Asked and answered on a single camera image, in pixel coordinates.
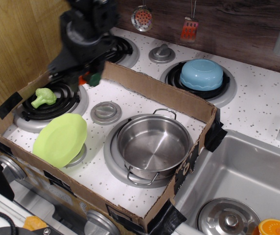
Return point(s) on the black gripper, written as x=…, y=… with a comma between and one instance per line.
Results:
x=84, y=43

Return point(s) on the orange toy carrot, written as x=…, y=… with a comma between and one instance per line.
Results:
x=92, y=79

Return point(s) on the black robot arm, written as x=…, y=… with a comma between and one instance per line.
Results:
x=88, y=7

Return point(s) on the light green plastic plate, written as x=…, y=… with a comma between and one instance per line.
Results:
x=61, y=140

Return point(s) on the grey knob under plate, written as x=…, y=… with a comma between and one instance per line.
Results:
x=79, y=157

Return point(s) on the front left black burner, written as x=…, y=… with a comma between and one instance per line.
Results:
x=66, y=99

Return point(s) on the black burner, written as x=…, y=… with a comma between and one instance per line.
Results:
x=66, y=99
x=173, y=78
x=119, y=51

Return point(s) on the grey centre stove knob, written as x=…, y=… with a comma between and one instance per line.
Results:
x=106, y=113

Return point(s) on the grey stove knob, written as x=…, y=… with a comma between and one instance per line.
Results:
x=106, y=113
x=162, y=54

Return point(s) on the green toy broccoli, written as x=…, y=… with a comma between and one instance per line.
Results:
x=44, y=96

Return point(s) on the brown cardboard fence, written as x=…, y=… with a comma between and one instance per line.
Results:
x=90, y=184

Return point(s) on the back left black burner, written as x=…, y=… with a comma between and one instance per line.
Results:
x=119, y=51

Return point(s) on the grey back stove knob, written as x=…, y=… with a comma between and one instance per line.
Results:
x=162, y=54

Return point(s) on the hanging round metal strainer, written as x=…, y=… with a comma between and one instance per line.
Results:
x=142, y=18

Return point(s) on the back right black burner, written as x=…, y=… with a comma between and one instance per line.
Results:
x=173, y=78

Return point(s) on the stainless steel pot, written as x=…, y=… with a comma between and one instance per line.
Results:
x=152, y=146

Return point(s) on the hanging metal grater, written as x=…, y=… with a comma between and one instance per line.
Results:
x=189, y=29

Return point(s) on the light blue plastic bowl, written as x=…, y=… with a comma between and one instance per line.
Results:
x=201, y=75

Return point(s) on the grey front panel knob left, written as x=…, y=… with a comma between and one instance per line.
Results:
x=11, y=170

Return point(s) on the grey panel knob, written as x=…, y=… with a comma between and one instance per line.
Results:
x=98, y=224
x=11, y=170

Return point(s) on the grey front panel knob right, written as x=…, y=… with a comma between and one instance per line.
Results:
x=98, y=224

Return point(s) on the yellow sponge piece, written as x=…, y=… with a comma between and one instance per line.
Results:
x=33, y=223

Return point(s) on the grey sink basin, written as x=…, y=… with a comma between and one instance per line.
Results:
x=240, y=168

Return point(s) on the silver pot lid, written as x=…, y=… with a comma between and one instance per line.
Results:
x=226, y=216

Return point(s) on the orange slice toy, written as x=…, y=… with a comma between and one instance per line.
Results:
x=267, y=227

